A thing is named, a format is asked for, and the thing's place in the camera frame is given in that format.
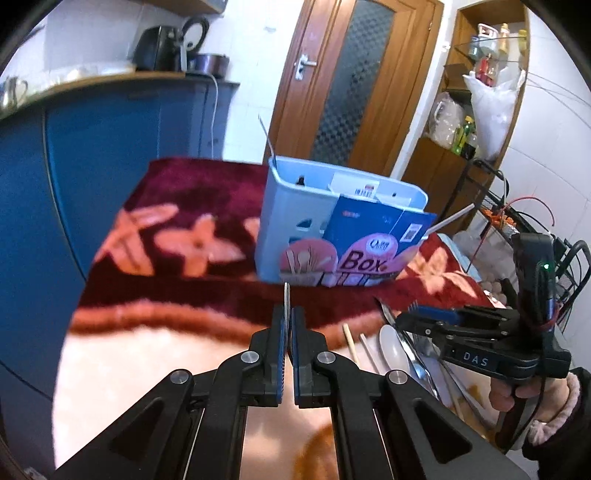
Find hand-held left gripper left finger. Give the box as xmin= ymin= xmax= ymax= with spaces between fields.
xmin=51 ymin=305 xmax=291 ymax=480

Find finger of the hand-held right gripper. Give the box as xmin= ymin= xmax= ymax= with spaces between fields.
xmin=396 ymin=318 xmax=509 ymax=350
xmin=409 ymin=307 xmax=526 ymax=334

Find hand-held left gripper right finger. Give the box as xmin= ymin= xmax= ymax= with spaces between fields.
xmin=290 ymin=307 xmax=532 ymax=480

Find white plastic spoon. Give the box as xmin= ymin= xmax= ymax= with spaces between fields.
xmin=379 ymin=324 xmax=413 ymax=376

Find metal knife blade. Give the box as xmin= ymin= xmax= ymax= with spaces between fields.
xmin=284 ymin=282 xmax=293 ymax=363

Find light blue utensil basket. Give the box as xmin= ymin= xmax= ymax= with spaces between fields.
xmin=255 ymin=156 xmax=429 ymax=288

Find person's right forearm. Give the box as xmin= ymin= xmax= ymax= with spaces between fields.
xmin=523 ymin=364 xmax=591 ymax=464

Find person's right hand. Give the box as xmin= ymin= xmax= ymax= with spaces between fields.
xmin=489 ymin=373 xmax=570 ymax=424

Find metal spoon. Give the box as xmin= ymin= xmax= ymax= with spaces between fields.
xmin=398 ymin=325 xmax=440 ymax=400

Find orange vegetables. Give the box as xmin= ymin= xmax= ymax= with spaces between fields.
xmin=481 ymin=207 xmax=514 ymax=228

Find metal chopstick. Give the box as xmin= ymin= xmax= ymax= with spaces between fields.
xmin=424 ymin=203 xmax=476 ymax=240
xmin=257 ymin=115 xmax=279 ymax=171

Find red floral blanket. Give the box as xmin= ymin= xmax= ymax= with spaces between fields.
xmin=53 ymin=157 xmax=509 ymax=480

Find green bottle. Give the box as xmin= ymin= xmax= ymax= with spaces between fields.
xmin=452 ymin=115 xmax=477 ymax=157

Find white plastic bag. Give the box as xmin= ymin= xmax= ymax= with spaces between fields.
xmin=463 ymin=69 xmax=527 ymax=161

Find clear plastic bag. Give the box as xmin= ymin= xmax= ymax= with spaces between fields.
xmin=427 ymin=91 xmax=465 ymax=149

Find wooden door with glass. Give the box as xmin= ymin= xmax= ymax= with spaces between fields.
xmin=270 ymin=0 xmax=445 ymax=180

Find blue kitchen base cabinet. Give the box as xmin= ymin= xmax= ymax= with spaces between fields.
xmin=0 ymin=71 xmax=242 ymax=416

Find dark cooking pot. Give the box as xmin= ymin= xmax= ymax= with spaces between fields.
xmin=187 ymin=52 xmax=230 ymax=77

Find black air fryer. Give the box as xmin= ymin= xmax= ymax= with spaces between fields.
xmin=133 ymin=25 xmax=186 ymax=73

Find metal teapot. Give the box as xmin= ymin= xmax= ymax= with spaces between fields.
xmin=0 ymin=76 xmax=29 ymax=114

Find black wire rack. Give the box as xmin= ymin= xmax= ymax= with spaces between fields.
xmin=455 ymin=158 xmax=591 ymax=333

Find metal utensil with dark handle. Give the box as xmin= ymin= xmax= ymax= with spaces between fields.
xmin=374 ymin=298 xmax=407 ymax=343

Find red cable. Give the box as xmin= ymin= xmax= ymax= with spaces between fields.
xmin=505 ymin=197 xmax=556 ymax=228

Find wooden wall shelf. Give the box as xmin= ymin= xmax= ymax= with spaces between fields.
xmin=401 ymin=0 xmax=533 ymax=234

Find white cord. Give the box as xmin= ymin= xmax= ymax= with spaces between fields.
xmin=203 ymin=71 xmax=221 ymax=158

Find metal door handle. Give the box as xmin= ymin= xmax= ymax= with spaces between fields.
xmin=294 ymin=54 xmax=319 ymax=82

